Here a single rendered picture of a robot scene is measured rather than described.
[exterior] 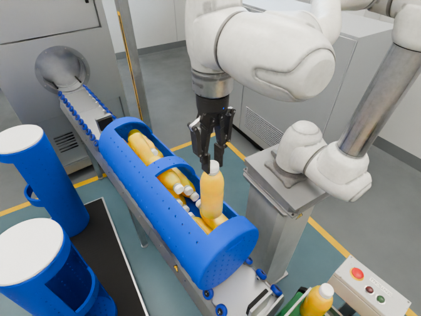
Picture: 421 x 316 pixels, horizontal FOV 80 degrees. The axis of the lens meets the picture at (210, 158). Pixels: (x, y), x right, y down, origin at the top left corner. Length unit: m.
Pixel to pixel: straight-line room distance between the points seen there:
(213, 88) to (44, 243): 0.94
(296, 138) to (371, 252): 1.64
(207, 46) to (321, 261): 2.07
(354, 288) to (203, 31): 0.87
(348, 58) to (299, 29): 1.66
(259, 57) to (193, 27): 0.16
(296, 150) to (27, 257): 1.12
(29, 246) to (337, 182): 1.20
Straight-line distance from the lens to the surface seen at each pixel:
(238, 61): 0.40
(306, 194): 1.23
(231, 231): 0.84
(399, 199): 3.10
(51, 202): 2.05
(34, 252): 1.23
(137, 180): 1.09
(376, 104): 0.93
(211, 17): 0.47
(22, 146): 1.79
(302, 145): 1.10
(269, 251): 1.58
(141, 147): 1.25
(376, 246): 2.62
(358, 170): 1.04
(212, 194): 0.75
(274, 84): 0.37
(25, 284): 1.20
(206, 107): 0.56
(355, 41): 2.00
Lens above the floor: 1.95
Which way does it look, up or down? 42 degrees down
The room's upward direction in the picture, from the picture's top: straight up
